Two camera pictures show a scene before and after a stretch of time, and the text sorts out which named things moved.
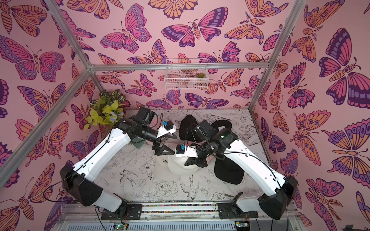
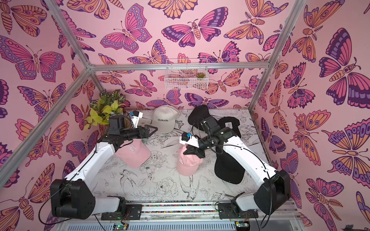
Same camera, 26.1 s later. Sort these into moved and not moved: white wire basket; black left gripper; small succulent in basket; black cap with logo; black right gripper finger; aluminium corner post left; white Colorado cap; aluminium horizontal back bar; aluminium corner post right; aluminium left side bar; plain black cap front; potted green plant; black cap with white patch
Moved: black cap with white patch; white Colorado cap; black right gripper finger; black left gripper; black cap with logo
Not moved: small succulent in basket; aluminium left side bar; white wire basket; aluminium horizontal back bar; potted green plant; aluminium corner post right; plain black cap front; aluminium corner post left
